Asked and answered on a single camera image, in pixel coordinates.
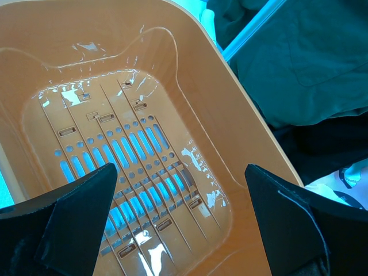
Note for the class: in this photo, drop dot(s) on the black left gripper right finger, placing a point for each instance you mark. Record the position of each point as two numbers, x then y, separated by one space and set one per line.
304 233

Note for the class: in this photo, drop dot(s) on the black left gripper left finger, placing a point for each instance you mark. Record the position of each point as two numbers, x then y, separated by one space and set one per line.
59 232

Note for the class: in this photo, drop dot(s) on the black shorts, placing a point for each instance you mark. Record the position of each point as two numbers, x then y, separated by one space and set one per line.
318 150

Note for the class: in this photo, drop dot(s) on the pink shark print shorts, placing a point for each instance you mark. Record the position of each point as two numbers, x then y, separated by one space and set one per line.
346 186

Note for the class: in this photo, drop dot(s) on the olive green shorts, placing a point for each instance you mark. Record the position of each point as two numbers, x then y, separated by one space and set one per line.
307 63

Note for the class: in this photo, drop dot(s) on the orange plastic laundry basket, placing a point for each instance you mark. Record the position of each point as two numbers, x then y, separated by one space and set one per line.
140 85

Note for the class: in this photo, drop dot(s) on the white and steel clothes rack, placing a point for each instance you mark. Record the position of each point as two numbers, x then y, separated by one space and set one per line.
251 28

